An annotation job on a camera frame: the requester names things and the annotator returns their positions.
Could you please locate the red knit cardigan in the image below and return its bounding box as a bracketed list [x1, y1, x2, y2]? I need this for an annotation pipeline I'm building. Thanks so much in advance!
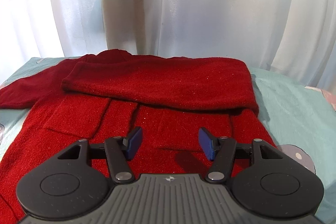
[1, 50, 272, 223]

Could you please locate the light blue mushroom bedsheet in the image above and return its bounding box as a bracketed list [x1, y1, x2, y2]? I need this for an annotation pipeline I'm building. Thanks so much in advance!
[1, 56, 335, 187]

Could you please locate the white curtain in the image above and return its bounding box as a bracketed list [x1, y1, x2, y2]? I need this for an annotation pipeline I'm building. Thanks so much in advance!
[1, 0, 335, 92]

